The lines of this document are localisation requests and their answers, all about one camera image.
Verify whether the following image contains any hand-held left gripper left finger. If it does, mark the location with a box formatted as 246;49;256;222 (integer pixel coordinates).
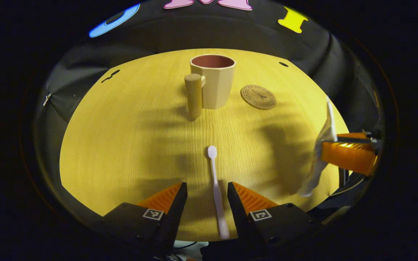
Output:
102;182;188;260

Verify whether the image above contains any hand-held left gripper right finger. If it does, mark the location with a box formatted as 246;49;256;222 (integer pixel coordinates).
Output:
227;181;322;254

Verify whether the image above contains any white toothpaste tube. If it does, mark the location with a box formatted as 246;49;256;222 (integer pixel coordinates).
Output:
298;96;339;198

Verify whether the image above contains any white toothbrush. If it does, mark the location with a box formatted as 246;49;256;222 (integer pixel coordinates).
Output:
207;146;230;240

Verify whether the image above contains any round cork coaster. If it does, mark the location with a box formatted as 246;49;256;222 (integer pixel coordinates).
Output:
241;84;277;110

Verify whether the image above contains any beige cup with cylinder handle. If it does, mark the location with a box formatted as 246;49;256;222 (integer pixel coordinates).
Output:
184;54;236;120

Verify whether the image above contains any black desk edge bracket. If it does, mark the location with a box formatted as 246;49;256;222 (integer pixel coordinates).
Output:
339;169;350;189

